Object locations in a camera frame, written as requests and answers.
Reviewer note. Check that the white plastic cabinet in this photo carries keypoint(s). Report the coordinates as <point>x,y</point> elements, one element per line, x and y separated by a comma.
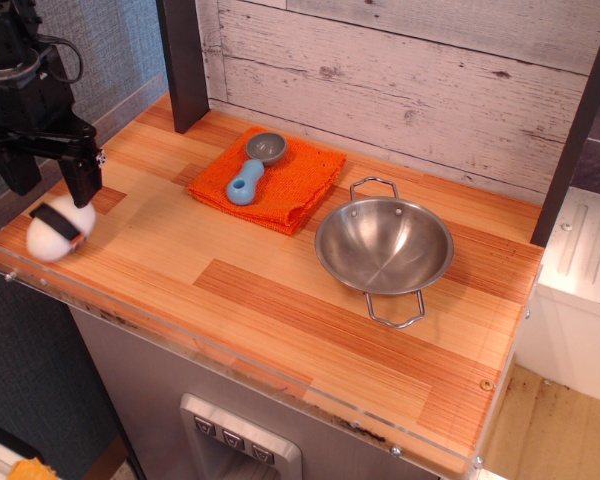
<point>559,337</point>

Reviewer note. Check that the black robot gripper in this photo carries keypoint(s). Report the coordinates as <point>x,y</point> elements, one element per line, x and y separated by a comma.
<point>36,115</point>

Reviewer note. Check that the blue and grey scoop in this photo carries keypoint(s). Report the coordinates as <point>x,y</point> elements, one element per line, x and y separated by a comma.
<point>263,150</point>

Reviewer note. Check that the yellow object bottom left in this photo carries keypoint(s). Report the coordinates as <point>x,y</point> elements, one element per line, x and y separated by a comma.
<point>31,469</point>

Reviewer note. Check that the dark right post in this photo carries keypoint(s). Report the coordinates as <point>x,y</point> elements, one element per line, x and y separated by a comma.
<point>567,165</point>

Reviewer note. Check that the silver cabinet with dispenser panel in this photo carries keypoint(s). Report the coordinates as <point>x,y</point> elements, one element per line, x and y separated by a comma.
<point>274,405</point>

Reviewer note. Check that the orange knitted cloth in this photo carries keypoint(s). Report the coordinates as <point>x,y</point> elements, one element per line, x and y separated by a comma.
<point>286,194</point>

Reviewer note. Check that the white plush rice ball brush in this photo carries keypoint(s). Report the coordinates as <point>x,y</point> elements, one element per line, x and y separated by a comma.
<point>58,228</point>

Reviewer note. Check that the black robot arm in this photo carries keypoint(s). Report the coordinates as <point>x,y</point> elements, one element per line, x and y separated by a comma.
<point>19,24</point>

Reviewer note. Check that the stainless steel bowl with handles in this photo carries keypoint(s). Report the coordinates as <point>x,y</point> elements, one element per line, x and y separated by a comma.
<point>379,243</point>

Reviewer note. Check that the clear acrylic table guard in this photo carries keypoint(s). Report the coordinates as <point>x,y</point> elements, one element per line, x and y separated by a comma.
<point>156,253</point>

